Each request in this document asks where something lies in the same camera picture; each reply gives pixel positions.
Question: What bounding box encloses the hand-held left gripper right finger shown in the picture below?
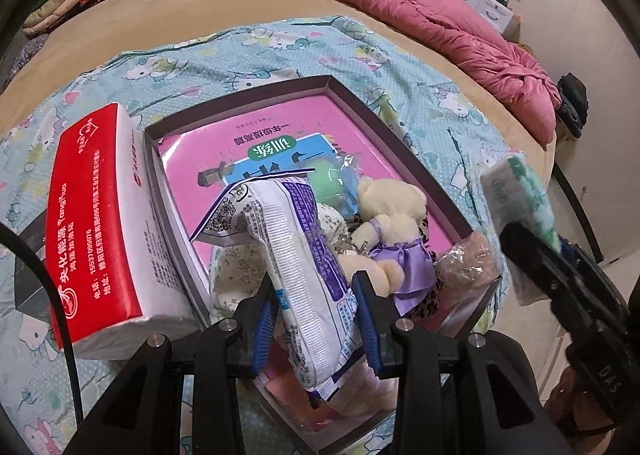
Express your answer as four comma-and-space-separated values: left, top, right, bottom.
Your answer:
351, 271, 571, 455

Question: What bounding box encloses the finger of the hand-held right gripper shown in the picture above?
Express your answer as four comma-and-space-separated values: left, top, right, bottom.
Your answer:
557, 235, 618, 288
500, 222, 591, 303

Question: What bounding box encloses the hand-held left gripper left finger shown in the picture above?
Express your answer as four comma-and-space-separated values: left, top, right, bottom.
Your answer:
82, 277, 281, 455

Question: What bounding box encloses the white floral scrunchie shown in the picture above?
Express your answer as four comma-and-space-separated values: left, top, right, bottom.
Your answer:
210, 202, 353, 331

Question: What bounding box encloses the beige item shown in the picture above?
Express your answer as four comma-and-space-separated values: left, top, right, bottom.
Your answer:
435, 232, 503, 316

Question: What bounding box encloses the leopard print scrunchie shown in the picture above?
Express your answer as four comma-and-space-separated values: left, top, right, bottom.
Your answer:
400, 215, 446, 321

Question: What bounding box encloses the green printed tissue pack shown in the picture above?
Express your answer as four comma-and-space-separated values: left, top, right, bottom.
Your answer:
480, 152, 563, 306

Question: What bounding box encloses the white and blue plastic packet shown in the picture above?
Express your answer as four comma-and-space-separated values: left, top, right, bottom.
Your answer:
190, 175, 368, 403

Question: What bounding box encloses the green ball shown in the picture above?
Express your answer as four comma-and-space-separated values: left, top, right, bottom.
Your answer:
307, 158, 366, 208

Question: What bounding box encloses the dark shallow tray box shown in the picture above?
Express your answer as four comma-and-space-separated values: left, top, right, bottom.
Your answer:
142, 75, 503, 453

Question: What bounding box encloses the black bag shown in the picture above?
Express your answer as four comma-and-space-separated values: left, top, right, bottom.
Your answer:
552, 72, 588, 138

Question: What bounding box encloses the pink book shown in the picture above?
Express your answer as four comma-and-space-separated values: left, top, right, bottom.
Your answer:
157, 92, 453, 256

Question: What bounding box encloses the red tissue pack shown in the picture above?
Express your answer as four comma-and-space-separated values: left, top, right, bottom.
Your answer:
44, 102, 203, 361

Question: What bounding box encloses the dark cardboard box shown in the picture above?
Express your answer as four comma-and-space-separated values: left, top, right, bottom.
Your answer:
10, 215, 66, 331

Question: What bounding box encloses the white drawer cabinet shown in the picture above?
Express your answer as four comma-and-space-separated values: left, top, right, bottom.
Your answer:
445, 0, 523, 41

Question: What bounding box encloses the pink quilt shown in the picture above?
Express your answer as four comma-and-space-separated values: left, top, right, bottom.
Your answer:
235, 0, 563, 146

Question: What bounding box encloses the cat printed blue blanket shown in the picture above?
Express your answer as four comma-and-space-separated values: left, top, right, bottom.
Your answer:
0, 15, 556, 455

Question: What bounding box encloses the beige bed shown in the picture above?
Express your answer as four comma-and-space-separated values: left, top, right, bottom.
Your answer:
0, 0, 563, 196

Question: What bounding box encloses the dark patterned cloth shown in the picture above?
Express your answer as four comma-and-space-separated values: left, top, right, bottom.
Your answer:
0, 32, 48, 86

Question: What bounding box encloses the black cable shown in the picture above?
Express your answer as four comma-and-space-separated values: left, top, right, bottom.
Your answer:
0, 222, 86, 455

